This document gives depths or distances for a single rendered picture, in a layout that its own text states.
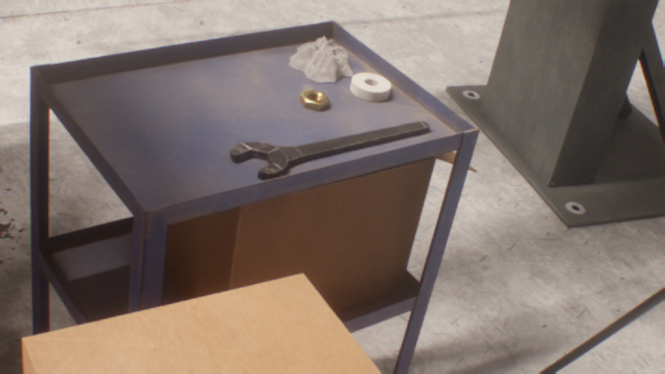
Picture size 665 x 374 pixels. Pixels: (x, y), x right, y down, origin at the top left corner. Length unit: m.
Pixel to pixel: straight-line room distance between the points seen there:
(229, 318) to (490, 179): 2.24
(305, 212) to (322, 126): 0.15
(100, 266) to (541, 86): 1.90
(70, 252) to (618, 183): 2.16
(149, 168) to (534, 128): 2.10
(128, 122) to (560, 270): 1.74
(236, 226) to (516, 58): 2.06
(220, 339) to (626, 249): 2.23
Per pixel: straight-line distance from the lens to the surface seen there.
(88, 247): 1.89
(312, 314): 1.17
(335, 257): 1.71
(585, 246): 3.14
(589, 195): 3.36
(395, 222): 1.75
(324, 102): 1.67
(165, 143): 1.52
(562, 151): 3.26
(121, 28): 3.87
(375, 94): 1.73
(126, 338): 1.11
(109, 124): 1.56
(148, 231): 1.34
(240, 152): 1.49
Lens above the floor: 1.69
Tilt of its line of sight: 33 degrees down
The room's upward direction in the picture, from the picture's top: 12 degrees clockwise
